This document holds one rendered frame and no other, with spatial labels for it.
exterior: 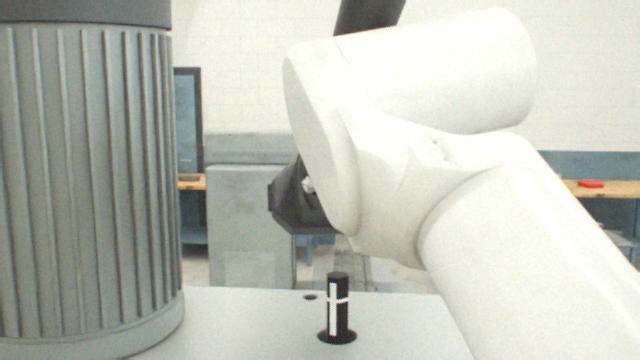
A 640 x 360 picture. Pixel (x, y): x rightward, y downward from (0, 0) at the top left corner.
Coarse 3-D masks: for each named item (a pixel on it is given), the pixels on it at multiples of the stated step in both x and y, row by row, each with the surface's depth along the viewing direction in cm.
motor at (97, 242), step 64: (0, 0) 42; (64, 0) 43; (128, 0) 46; (0, 64) 43; (64, 64) 44; (128, 64) 47; (0, 128) 44; (64, 128) 45; (128, 128) 48; (0, 192) 45; (64, 192) 46; (128, 192) 49; (0, 256) 46; (64, 256) 47; (128, 256) 49; (0, 320) 47; (64, 320) 47; (128, 320) 50
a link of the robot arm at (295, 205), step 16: (288, 176) 48; (304, 176) 40; (272, 192) 47; (288, 192) 47; (304, 192) 43; (272, 208) 48; (288, 208) 47; (304, 208) 43; (320, 208) 40; (288, 224) 47; (304, 224) 46; (320, 224) 47
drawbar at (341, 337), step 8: (328, 272) 54; (336, 272) 54; (344, 272) 54; (328, 280) 53; (336, 280) 53; (344, 280) 53; (328, 288) 53; (344, 288) 53; (328, 296) 53; (344, 296) 53; (328, 304) 54; (344, 304) 54; (328, 312) 54; (344, 312) 54; (328, 320) 54; (344, 320) 54; (328, 328) 54; (344, 328) 54; (328, 336) 54; (336, 336) 54; (344, 336) 54; (336, 344) 54
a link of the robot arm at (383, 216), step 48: (336, 48) 28; (288, 96) 31; (336, 96) 26; (336, 144) 24; (384, 144) 23; (432, 144) 23; (480, 144) 23; (528, 144) 24; (336, 192) 25; (384, 192) 24; (432, 192) 23; (384, 240) 25
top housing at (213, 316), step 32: (192, 288) 66; (224, 288) 67; (256, 288) 67; (192, 320) 58; (224, 320) 58; (256, 320) 58; (288, 320) 58; (320, 320) 58; (352, 320) 58; (384, 320) 58; (416, 320) 58; (448, 320) 58; (160, 352) 51; (192, 352) 51; (224, 352) 51; (256, 352) 51; (288, 352) 51; (320, 352) 51; (352, 352) 51; (384, 352) 51; (416, 352) 51; (448, 352) 51
